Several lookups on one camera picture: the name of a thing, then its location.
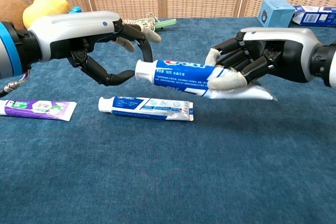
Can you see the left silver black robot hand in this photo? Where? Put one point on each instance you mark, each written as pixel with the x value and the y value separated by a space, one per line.
pixel 68 28

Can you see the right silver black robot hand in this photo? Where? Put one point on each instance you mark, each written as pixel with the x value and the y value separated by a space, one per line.
pixel 286 40

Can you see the large blue Crest toothpaste tube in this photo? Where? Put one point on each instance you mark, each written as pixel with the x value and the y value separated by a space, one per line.
pixel 181 74

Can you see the blue white carton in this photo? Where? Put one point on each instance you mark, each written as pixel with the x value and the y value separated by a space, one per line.
pixel 315 16

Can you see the purple Darlie toothpaste tube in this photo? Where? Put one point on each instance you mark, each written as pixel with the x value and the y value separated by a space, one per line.
pixel 39 108

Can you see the slim blue white toothpaste tube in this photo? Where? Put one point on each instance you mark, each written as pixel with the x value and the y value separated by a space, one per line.
pixel 147 108

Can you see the blue toy building block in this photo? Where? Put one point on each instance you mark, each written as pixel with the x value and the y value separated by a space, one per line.
pixel 75 10

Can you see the light blue cube box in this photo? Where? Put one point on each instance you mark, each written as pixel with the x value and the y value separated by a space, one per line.
pixel 274 14

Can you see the yellow lemon plush toy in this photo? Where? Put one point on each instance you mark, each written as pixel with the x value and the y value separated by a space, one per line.
pixel 44 7

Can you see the brown plush toy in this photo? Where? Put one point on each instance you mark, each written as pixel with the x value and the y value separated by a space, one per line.
pixel 10 11

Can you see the light green plastic dustpan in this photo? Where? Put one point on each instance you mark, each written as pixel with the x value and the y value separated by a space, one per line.
pixel 164 22

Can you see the teal table cloth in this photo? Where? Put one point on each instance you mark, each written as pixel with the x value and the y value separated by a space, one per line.
pixel 168 176

